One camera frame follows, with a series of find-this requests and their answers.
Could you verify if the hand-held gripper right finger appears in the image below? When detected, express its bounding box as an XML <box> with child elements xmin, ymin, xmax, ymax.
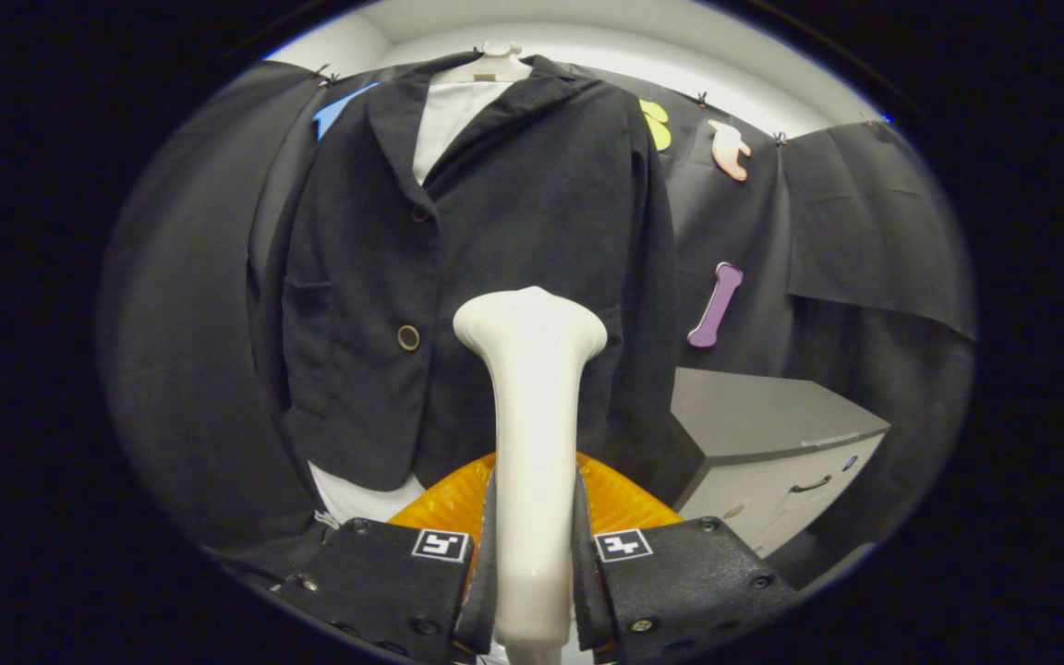
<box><xmin>574</xmin><ymin>453</ymin><xmax>796</xmax><ymax>665</ymax></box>

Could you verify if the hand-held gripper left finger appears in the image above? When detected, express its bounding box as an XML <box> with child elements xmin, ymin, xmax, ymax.
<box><xmin>272</xmin><ymin>453</ymin><xmax>499</xmax><ymax>665</ymax></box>

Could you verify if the white garment steamer head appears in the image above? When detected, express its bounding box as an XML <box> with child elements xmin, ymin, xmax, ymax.
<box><xmin>452</xmin><ymin>286</ymin><xmax>609</xmax><ymax>647</ymax></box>

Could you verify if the black suit jacket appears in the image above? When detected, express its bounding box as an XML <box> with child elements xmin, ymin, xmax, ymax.
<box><xmin>250</xmin><ymin>51</ymin><xmax>681</xmax><ymax>490</ymax></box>

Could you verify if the grey cabinet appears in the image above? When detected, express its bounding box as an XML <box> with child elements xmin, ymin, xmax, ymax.
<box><xmin>657</xmin><ymin>368</ymin><xmax>891</xmax><ymax>560</ymax></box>

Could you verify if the cream plastic hanger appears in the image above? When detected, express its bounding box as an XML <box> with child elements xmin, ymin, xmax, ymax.
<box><xmin>430</xmin><ymin>42</ymin><xmax>533</xmax><ymax>86</ymax></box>

